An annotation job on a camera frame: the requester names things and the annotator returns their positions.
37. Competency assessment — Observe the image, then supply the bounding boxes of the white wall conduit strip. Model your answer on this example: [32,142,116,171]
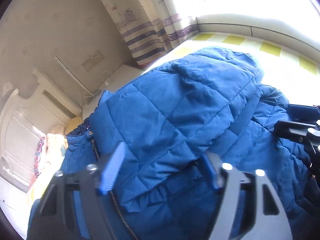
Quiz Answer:
[54,56,94,96]

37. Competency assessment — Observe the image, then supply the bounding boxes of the white bedside table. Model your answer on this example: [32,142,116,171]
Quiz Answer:
[81,64,144,119]

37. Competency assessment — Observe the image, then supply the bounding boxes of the yellow white checkered bed sheet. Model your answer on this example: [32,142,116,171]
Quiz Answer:
[147,32,320,106]

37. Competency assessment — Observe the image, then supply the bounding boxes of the beige wall socket panel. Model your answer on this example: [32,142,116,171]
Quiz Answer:
[81,51,104,72]

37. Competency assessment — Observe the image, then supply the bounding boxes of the striped patterned curtain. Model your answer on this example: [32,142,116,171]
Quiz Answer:
[101,0,199,69]

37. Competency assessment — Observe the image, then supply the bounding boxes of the white charger cable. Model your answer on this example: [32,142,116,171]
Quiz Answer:
[79,70,113,108]

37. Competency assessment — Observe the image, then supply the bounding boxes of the white wooden headboard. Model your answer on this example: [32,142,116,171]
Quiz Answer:
[1,69,82,192]

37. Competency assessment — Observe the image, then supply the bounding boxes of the yellow pillow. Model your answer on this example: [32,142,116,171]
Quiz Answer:
[65,116,82,135]

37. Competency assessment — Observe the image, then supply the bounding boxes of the blue quilted puffer jacket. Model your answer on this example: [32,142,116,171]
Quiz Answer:
[26,45,320,240]

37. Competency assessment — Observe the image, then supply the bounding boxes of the floral embroidered pillow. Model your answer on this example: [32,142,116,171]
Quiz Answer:
[34,137,47,178]

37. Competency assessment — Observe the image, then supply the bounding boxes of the white window sill ledge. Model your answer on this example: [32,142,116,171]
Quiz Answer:
[196,14,319,49]

